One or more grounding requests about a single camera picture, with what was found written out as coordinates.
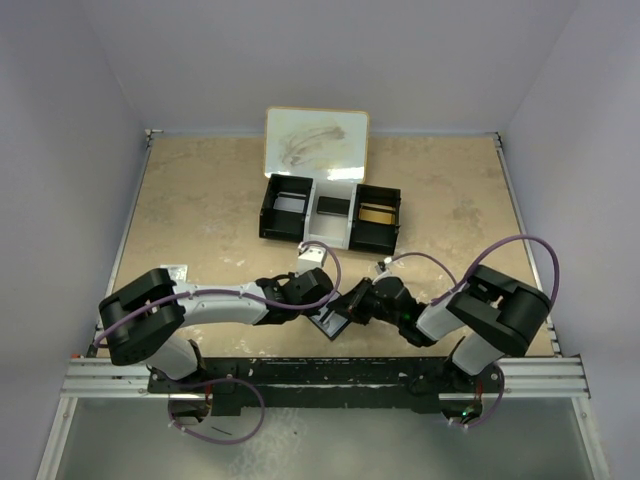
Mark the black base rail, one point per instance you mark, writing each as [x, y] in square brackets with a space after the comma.
[419, 384]

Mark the clear plastic packet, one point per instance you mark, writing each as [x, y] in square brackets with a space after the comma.
[177, 272]

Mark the white board with wooden frame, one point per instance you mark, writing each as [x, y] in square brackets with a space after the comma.
[323, 144]

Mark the silver card in tray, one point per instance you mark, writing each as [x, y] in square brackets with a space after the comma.
[290, 202]

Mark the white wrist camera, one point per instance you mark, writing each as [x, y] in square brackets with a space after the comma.
[310, 257]
[383, 268]

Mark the black leather card holder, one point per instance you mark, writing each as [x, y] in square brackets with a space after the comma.
[330, 323]

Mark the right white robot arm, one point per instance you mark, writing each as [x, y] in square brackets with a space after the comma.
[502, 313]

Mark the black and white compartment tray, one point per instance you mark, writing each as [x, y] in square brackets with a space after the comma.
[346, 233]

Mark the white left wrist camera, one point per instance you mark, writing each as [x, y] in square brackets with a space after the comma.
[310, 257]

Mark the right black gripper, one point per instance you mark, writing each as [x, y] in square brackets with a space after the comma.
[351, 304]

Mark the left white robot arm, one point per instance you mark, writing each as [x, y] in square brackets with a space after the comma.
[140, 321]

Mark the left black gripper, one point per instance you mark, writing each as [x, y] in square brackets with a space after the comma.
[293, 275]

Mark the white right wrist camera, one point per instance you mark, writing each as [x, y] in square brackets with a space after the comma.
[383, 268]

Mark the gold card in tray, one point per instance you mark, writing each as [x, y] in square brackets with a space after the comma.
[378, 214]

